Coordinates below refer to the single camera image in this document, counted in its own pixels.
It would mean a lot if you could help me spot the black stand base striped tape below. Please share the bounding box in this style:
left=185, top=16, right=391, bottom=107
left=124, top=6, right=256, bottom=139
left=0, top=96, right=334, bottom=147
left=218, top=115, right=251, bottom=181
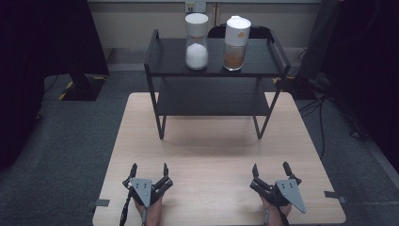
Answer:
left=57, top=73, right=106, bottom=102

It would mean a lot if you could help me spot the black two-tier shelf rack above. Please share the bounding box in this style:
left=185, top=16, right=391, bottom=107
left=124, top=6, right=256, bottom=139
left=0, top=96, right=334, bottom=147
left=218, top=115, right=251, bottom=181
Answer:
left=143, top=28, right=292, bottom=141

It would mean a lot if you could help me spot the glass jar with spout lid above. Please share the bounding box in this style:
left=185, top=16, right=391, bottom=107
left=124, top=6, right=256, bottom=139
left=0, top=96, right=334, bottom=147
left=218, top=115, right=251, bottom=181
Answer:
left=222, top=15, right=252, bottom=73

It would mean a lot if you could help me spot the person's right hand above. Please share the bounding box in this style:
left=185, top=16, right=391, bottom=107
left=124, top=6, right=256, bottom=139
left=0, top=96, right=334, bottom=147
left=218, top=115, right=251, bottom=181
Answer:
left=260, top=196, right=293, bottom=226

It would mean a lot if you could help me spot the dark upright panel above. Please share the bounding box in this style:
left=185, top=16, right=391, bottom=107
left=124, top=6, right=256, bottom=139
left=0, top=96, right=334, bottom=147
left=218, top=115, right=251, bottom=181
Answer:
left=297, top=0, right=343, bottom=80

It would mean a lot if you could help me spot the grey tape strip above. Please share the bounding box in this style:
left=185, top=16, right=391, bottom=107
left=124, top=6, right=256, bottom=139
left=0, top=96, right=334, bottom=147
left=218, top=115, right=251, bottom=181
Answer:
left=323, top=190, right=348, bottom=204
left=87, top=199, right=111, bottom=208

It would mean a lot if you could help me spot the person's left hand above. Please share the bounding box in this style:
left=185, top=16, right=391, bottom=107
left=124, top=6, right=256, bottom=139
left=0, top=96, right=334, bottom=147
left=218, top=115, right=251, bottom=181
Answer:
left=134, top=196, right=164, bottom=226

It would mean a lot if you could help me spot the dark curtain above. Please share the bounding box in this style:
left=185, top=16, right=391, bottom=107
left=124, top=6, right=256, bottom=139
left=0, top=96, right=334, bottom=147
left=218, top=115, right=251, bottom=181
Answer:
left=323, top=0, right=399, bottom=174
left=0, top=0, right=110, bottom=170

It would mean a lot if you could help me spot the left hand-held gripper cable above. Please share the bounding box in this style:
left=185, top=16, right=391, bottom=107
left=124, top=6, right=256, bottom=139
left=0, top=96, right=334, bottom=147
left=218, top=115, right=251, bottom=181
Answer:
left=119, top=188, right=134, bottom=226

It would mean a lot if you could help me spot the black floor cable with plug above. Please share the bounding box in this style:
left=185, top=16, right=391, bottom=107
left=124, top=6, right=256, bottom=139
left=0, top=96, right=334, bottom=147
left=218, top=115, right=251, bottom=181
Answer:
left=326, top=99, right=369, bottom=140

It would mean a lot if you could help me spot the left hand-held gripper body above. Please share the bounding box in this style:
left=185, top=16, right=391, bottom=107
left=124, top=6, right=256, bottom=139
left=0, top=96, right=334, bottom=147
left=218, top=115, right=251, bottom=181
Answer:
left=121, top=176, right=174, bottom=209

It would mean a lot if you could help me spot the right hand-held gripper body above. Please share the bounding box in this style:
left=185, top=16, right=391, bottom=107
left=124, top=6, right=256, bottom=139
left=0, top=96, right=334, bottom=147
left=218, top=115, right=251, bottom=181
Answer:
left=249, top=178, right=307, bottom=215

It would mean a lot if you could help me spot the white wall outlet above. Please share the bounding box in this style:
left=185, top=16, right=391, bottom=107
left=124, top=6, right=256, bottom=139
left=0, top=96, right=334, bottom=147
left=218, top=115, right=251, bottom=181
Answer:
left=184, top=0, right=207, bottom=14

